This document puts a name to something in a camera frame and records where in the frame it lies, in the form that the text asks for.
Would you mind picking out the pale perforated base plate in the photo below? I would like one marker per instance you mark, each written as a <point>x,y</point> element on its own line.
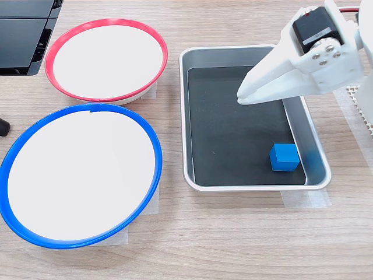
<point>364,111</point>

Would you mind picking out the black electronic device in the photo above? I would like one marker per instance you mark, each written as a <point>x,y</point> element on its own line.
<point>20,38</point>

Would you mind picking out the white plate with blue rim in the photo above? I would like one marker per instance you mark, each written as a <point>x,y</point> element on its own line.
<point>81,175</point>

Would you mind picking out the white plate with red rim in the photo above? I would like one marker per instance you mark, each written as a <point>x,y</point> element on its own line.
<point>107,58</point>

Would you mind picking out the black tray mat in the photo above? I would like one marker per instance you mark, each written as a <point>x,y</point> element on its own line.
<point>233,140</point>

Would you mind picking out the steel tray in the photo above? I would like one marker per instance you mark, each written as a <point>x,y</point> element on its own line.
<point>204,55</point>

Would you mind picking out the small blue cube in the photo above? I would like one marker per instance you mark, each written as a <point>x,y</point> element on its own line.
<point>284,157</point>

